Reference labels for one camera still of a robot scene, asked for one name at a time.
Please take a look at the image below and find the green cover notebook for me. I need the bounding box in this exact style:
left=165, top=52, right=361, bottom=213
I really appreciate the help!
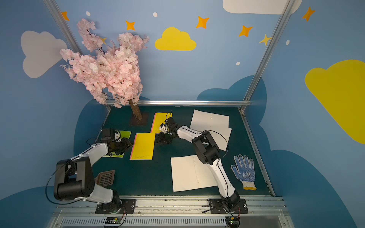
left=106, top=131, right=131, bottom=157

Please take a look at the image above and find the yellow cover notebook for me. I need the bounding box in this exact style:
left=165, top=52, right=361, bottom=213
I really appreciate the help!
left=151, top=112, right=173, bottom=134

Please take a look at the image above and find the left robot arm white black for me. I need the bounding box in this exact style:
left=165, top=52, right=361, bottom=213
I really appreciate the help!
left=53, top=142, right=130, bottom=214

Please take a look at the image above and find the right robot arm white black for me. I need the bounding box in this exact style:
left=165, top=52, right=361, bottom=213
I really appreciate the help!
left=157, top=123, right=240, bottom=212

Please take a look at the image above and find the small open notebook far right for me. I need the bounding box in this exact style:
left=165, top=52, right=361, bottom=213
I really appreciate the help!
left=210, top=127, right=232, bottom=151

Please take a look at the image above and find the brown litter scoop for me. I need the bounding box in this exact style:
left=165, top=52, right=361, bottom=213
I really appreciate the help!
left=95, top=170, right=115, bottom=187

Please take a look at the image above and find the left controller board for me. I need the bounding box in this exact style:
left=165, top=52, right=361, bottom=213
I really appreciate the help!
left=104, top=217, right=122, bottom=227

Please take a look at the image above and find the controller board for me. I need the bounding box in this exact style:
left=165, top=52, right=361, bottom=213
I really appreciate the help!
left=225, top=216, right=240, bottom=228
left=104, top=217, right=122, bottom=227

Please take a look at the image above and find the pink cherry blossom tree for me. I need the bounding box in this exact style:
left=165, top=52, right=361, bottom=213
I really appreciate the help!
left=60, top=19, right=149, bottom=122

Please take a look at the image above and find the right controller board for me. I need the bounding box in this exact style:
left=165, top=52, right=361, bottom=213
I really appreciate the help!
left=225, top=216, right=240, bottom=228

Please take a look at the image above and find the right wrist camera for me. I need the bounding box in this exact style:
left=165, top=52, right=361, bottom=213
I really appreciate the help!
left=159, top=117, right=178, bottom=134

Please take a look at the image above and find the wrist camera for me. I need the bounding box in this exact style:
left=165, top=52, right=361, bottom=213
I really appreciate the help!
left=159, top=117, right=178, bottom=134
left=101, top=128, right=121, bottom=143

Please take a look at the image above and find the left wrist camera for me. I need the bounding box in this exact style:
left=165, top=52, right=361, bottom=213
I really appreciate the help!
left=101, top=128, right=121, bottom=143

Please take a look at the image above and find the aluminium rail back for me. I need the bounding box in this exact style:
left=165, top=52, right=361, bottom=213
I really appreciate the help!
left=138, top=100, right=251, bottom=107

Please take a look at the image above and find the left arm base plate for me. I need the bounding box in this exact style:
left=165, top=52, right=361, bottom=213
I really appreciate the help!
left=95, top=199, right=136, bottom=215

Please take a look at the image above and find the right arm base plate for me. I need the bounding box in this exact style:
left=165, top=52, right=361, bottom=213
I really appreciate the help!
left=208, top=198, right=249, bottom=214

